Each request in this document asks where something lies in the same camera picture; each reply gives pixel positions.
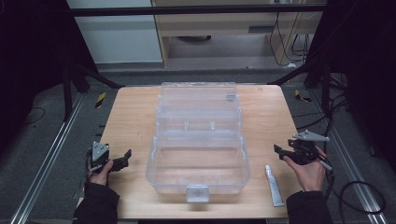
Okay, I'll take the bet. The black metal stand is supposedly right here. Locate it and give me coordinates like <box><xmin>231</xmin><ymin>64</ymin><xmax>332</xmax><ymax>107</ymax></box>
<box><xmin>61</xmin><ymin>60</ymin><xmax>126</xmax><ymax>123</ymax></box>
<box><xmin>266</xmin><ymin>57</ymin><xmax>332</xmax><ymax>117</ymax></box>

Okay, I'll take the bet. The black looped cable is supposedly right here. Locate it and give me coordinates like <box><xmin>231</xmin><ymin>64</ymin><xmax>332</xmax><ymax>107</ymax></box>
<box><xmin>338</xmin><ymin>180</ymin><xmax>388</xmax><ymax>216</ymax></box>

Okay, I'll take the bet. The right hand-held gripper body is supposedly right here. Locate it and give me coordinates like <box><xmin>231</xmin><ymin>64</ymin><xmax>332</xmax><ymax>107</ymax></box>
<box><xmin>287</xmin><ymin>130</ymin><xmax>331</xmax><ymax>166</ymax></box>

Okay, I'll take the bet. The light wooden office desk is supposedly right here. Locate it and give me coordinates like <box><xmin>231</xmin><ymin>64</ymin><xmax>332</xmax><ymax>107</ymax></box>
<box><xmin>150</xmin><ymin>0</ymin><xmax>329</xmax><ymax>68</ymax></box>

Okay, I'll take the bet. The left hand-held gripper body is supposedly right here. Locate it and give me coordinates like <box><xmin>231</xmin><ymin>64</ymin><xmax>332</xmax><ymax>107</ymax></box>
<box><xmin>89</xmin><ymin>141</ymin><xmax>121</xmax><ymax>174</ymax></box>

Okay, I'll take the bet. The person's left hand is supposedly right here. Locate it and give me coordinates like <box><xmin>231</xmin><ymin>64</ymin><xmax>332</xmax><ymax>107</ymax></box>
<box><xmin>88</xmin><ymin>160</ymin><xmax>115</xmax><ymax>187</ymax></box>

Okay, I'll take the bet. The white cabinet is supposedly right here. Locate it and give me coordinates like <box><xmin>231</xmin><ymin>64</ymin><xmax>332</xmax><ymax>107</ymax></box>
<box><xmin>65</xmin><ymin>0</ymin><xmax>163</xmax><ymax>65</ymax></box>

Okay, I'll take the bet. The black hanging cables bundle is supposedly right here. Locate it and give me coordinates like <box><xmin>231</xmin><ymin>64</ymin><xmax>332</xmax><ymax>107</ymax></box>
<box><xmin>268</xmin><ymin>12</ymin><xmax>313</xmax><ymax>68</ymax></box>

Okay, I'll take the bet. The black curtain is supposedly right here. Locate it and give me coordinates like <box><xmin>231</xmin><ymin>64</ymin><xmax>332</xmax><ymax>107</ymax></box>
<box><xmin>306</xmin><ymin>0</ymin><xmax>396</xmax><ymax>172</ymax></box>
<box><xmin>0</xmin><ymin>0</ymin><xmax>98</xmax><ymax>157</ymax></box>

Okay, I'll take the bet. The yellow tool on floor left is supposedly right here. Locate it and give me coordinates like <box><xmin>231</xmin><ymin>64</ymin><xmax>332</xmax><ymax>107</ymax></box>
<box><xmin>94</xmin><ymin>91</ymin><xmax>107</xmax><ymax>109</ymax></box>

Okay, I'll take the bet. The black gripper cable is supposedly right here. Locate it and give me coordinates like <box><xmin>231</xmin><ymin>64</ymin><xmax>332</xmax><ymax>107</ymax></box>
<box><xmin>322</xmin><ymin>160</ymin><xmax>336</xmax><ymax>202</ymax></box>

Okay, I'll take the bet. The black horizontal bar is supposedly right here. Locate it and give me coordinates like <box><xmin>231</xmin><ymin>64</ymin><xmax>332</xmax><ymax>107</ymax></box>
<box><xmin>65</xmin><ymin>4</ymin><xmax>329</xmax><ymax>18</ymax></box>

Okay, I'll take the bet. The white ointment tube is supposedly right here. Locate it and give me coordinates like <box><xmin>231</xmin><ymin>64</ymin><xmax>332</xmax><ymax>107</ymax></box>
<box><xmin>264</xmin><ymin>164</ymin><xmax>285</xmax><ymax>208</ymax></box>

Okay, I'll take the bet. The yellow tool on floor right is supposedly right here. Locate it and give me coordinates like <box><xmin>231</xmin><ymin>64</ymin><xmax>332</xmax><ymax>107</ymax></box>
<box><xmin>294</xmin><ymin>89</ymin><xmax>313</xmax><ymax>104</ymax></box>

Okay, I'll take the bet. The metal floor rail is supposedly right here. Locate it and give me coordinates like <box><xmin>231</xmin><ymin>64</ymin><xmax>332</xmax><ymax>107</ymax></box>
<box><xmin>311</xmin><ymin>90</ymin><xmax>389</xmax><ymax>224</ymax></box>
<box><xmin>8</xmin><ymin>92</ymin><xmax>86</xmax><ymax>224</ymax></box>

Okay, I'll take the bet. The yellow tool on floor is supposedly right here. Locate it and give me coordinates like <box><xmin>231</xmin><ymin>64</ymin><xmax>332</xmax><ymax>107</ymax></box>
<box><xmin>294</xmin><ymin>89</ymin><xmax>313</xmax><ymax>104</ymax></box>
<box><xmin>94</xmin><ymin>91</ymin><xmax>107</xmax><ymax>109</ymax></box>

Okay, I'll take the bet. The clear plastic storage box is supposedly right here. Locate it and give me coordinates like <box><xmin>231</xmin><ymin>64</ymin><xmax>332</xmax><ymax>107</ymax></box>
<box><xmin>145</xmin><ymin>81</ymin><xmax>251</xmax><ymax>204</ymax></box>

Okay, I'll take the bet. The person's right hand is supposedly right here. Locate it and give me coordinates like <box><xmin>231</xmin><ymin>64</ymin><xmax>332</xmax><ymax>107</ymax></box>
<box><xmin>282</xmin><ymin>147</ymin><xmax>329</xmax><ymax>192</ymax></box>

